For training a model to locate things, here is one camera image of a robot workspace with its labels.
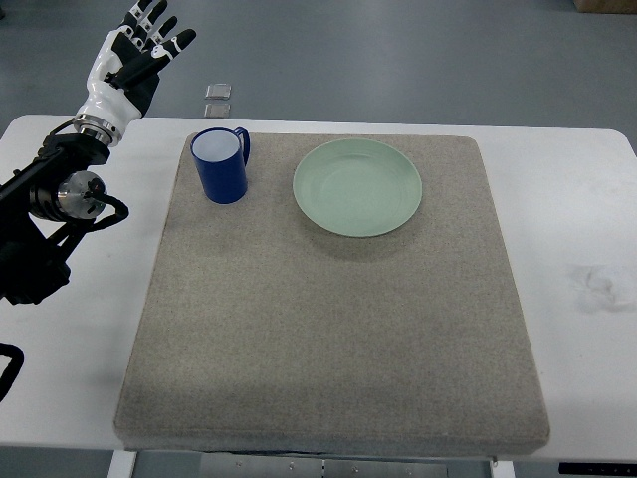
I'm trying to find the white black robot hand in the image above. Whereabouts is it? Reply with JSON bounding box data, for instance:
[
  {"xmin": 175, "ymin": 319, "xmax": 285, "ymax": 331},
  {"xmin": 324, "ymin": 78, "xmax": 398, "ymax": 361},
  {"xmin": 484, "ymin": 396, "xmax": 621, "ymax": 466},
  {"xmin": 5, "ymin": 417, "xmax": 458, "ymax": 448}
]
[{"xmin": 77, "ymin": 1, "xmax": 196, "ymax": 133}]

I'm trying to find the blue mug white inside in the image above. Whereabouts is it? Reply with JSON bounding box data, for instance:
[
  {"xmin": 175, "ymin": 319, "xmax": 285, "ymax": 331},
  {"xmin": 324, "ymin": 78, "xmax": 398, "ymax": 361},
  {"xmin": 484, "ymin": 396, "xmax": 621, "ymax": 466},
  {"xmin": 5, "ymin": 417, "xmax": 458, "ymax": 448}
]
[{"xmin": 190, "ymin": 127, "xmax": 251, "ymax": 204}]

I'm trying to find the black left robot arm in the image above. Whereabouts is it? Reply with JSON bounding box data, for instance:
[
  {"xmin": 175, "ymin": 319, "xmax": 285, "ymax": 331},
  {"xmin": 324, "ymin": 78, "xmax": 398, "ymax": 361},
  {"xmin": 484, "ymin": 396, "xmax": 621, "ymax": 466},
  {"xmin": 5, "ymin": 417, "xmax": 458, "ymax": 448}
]
[{"xmin": 1, "ymin": 115, "xmax": 128, "ymax": 305}]

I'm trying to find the upper floor outlet plate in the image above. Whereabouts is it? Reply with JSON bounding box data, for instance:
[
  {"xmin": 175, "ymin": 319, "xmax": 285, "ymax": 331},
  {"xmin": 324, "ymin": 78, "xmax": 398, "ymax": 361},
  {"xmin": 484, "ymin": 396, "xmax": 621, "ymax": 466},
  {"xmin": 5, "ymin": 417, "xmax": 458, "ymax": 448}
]
[{"xmin": 205, "ymin": 84, "xmax": 232, "ymax": 101}]

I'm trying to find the floor outlet plate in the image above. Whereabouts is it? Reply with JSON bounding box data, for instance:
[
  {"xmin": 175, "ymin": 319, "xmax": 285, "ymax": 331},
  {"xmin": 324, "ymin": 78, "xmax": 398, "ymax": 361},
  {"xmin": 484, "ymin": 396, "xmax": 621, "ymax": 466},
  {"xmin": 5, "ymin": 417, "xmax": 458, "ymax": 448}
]
[
  {"xmin": 204, "ymin": 103, "xmax": 231, "ymax": 119},
  {"xmin": 205, "ymin": 84, "xmax": 232, "ymax": 101}
]

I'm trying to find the lower floor outlet plate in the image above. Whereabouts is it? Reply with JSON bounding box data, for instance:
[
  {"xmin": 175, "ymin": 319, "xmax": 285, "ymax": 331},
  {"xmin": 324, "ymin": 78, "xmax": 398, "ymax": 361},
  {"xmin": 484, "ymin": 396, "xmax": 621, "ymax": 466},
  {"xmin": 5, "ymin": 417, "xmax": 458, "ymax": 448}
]
[{"xmin": 204, "ymin": 103, "xmax": 231, "ymax": 119}]

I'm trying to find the light green plate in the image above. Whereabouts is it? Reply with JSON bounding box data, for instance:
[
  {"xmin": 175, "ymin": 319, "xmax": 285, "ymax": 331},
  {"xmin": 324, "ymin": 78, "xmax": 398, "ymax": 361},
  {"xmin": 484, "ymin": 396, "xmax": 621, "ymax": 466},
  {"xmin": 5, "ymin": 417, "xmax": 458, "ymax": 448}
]
[{"xmin": 293, "ymin": 137, "xmax": 423, "ymax": 238}]

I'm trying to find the grey felt mat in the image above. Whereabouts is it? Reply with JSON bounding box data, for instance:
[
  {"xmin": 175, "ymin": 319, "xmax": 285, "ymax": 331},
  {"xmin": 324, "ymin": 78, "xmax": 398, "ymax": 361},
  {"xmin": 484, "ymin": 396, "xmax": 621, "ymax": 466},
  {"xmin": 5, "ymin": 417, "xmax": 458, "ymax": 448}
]
[{"xmin": 113, "ymin": 133, "xmax": 550, "ymax": 457}]

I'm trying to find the cardboard box corner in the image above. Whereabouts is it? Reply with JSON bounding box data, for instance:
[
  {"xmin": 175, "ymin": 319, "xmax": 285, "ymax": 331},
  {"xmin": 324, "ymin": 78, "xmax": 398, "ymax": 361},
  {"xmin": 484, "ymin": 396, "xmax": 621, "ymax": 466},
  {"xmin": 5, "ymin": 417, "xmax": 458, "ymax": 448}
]
[{"xmin": 573, "ymin": 0, "xmax": 637, "ymax": 14}]

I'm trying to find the black control panel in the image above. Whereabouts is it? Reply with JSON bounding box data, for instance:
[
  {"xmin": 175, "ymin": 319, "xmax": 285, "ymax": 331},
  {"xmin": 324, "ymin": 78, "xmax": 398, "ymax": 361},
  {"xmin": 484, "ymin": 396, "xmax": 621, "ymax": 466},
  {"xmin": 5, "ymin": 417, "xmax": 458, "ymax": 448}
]
[{"xmin": 558, "ymin": 462, "xmax": 637, "ymax": 477}]

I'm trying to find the black cable loop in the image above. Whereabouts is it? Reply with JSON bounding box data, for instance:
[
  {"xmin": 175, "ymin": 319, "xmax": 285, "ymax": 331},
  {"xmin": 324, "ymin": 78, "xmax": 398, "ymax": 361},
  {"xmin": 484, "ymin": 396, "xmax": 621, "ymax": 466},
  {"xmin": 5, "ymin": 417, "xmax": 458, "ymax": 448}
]
[{"xmin": 0, "ymin": 342, "xmax": 26, "ymax": 403}]

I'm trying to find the metal table frame bracket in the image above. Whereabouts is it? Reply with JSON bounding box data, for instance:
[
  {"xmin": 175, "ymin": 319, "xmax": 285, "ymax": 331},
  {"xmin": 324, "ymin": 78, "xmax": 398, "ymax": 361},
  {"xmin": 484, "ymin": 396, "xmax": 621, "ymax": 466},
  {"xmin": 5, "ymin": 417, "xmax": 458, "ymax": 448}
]
[{"xmin": 198, "ymin": 451, "xmax": 449, "ymax": 478}]

